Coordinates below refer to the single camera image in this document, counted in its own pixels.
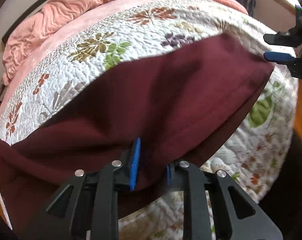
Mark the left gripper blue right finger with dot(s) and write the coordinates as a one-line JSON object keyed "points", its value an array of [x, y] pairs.
{"points": [[173, 174]]}

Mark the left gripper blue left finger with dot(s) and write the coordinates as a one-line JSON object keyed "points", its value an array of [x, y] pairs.
{"points": [[131, 160]]}

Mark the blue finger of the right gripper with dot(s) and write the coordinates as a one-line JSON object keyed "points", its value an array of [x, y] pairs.
{"points": [[279, 39], [279, 58]]}

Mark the maroon pants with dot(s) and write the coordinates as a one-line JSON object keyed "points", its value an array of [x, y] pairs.
{"points": [[184, 104]]}

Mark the white floral quilt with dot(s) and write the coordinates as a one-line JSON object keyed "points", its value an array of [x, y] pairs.
{"points": [[255, 152]]}

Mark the pink bed sheet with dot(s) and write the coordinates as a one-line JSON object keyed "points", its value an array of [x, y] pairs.
{"points": [[75, 26]]}

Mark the pink fleece blanket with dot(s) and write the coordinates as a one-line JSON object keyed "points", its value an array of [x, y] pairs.
{"points": [[37, 28]]}

